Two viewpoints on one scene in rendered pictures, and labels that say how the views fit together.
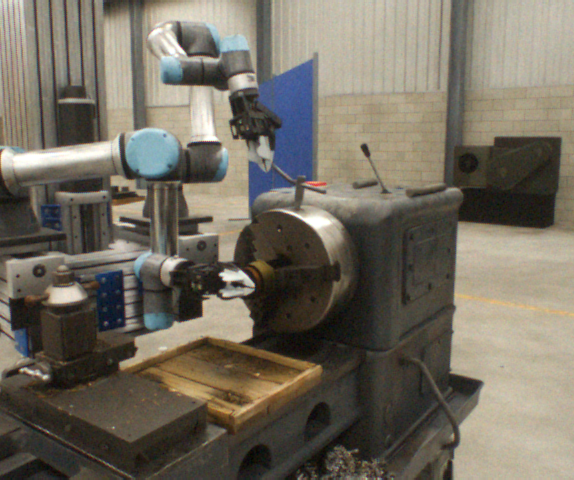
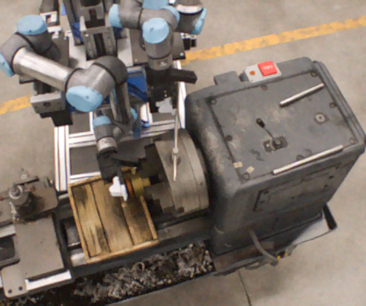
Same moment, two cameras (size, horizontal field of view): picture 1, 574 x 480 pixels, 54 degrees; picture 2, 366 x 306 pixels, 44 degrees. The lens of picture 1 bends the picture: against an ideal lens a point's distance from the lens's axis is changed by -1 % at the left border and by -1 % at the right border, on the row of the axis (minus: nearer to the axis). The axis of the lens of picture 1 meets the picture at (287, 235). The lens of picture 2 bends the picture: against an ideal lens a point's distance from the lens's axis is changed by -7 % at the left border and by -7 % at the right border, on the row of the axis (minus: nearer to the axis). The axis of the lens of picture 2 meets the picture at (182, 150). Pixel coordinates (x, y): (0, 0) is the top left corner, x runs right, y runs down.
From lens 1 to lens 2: 160 cm
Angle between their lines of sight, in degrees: 59
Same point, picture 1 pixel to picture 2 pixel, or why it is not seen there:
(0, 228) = not seen: hidden behind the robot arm
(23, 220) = not seen: hidden behind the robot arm
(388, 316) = (225, 224)
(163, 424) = (39, 273)
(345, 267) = (190, 207)
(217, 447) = (65, 280)
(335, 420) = (183, 241)
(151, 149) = (79, 101)
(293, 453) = (143, 254)
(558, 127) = not seen: outside the picture
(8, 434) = (9, 219)
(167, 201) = (114, 92)
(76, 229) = (90, 46)
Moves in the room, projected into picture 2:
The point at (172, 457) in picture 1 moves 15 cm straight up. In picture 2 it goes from (43, 282) to (31, 273)
